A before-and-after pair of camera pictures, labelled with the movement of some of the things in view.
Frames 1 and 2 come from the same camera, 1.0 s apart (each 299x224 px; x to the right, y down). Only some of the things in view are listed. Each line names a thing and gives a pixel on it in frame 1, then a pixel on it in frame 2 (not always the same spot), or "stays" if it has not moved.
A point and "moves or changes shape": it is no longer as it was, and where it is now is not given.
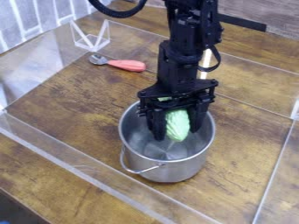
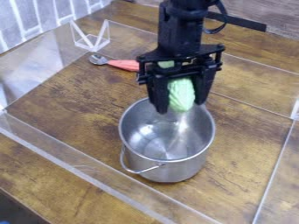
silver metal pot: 163,160 stays
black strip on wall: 243,23 stays
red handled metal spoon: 128,65 stays
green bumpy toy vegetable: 177,122 moves or changes shape
